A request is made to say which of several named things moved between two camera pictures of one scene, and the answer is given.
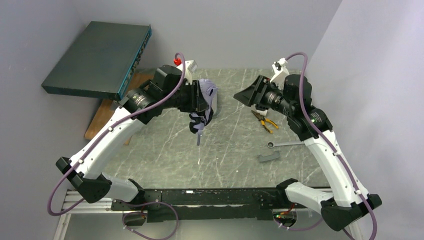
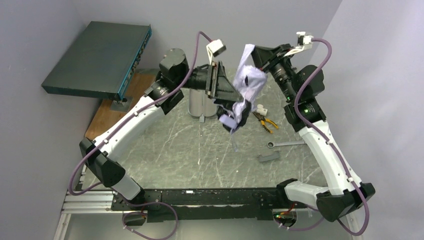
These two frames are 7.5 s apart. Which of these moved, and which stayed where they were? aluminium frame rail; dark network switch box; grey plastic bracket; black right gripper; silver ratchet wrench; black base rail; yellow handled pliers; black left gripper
Moved: black left gripper; black right gripper
Stayed: grey plastic bracket; dark network switch box; silver ratchet wrench; black base rail; yellow handled pliers; aluminium frame rail
